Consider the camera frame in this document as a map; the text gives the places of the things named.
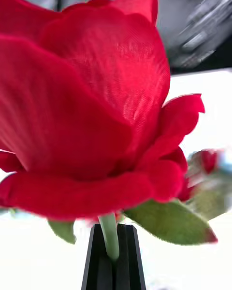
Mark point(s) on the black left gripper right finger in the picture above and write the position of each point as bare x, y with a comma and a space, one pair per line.
129, 265

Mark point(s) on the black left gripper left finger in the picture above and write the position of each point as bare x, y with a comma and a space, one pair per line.
96, 265

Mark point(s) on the red rose with green stem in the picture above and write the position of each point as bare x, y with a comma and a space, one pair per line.
209, 160
84, 101

